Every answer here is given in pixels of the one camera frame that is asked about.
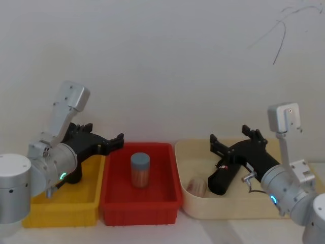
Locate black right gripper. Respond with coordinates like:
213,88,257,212
208,124,281,196

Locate red plastic bin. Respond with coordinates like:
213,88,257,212
99,142,184,227

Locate clear plastic cup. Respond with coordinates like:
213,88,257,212
186,176,207,197

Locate yellow plastic bin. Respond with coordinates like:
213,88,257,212
22,152,106,228

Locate clear jar with grey lid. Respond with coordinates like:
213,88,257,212
130,152,151,190

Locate cream rounded tray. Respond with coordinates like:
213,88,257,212
174,138,293,220

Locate thin dark right gripper cable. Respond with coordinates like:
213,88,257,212
242,171,266,194

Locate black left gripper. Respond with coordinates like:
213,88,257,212
60,123,125,185

